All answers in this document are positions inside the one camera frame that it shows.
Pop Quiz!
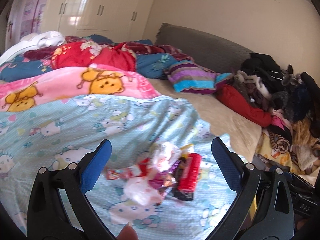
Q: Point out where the beige bed sheet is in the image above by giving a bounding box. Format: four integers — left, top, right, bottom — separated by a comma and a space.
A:
149, 79, 261, 162

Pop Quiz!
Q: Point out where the cream glossy wardrobe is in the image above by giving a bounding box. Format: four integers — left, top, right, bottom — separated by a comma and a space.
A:
41, 0, 154, 42

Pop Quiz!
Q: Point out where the colourful candy wrapper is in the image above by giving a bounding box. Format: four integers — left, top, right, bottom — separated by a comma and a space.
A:
149, 160, 181, 198

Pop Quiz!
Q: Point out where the red white snack wrapper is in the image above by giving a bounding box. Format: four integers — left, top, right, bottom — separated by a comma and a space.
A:
106, 158, 150, 180

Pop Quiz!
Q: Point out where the pile of dark clothes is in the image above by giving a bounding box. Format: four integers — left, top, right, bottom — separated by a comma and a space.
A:
235, 53, 319, 138

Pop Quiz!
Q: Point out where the pink decorated door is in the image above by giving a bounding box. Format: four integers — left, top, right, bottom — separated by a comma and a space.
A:
4, 0, 47, 49

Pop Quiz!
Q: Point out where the white plastic wrapper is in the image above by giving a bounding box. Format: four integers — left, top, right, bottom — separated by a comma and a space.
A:
124, 141, 182, 206

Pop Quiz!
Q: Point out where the red pillow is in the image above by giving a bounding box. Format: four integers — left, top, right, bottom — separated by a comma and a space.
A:
215, 85, 272, 128

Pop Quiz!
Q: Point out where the dark red patterned quilt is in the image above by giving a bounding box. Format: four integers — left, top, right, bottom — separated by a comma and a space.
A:
23, 34, 194, 61

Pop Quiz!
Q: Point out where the black snack wrapper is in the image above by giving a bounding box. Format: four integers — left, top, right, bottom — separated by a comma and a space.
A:
171, 157, 194, 202

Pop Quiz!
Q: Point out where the yellow cartoon blanket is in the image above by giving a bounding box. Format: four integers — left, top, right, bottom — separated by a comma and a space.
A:
255, 121, 319, 184

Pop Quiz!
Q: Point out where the grey bed headboard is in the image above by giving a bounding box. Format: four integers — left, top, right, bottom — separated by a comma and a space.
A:
155, 23, 253, 73

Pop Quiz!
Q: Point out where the striped purple blue pillow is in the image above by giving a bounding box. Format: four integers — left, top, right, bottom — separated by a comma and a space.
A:
164, 60, 233, 94

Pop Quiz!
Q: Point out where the blue leaf pattern quilt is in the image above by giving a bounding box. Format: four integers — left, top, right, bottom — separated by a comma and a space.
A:
1, 41, 177, 82

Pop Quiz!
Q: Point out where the pink cartoon bear blanket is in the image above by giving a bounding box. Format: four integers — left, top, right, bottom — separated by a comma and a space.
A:
1, 65, 160, 112

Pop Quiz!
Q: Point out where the red floral quilt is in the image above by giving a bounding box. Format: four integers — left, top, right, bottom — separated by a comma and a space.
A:
51, 41, 136, 72

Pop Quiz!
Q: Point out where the white folded cloth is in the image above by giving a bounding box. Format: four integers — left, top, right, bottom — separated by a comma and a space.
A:
1, 31, 65, 64

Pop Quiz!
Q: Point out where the person's left hand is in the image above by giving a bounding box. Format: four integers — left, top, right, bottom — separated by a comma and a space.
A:
117, 222, 139, 240

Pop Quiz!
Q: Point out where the light blue Hello Kitty blanket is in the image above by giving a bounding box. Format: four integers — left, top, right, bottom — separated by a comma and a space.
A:
1, 95, 236, 239

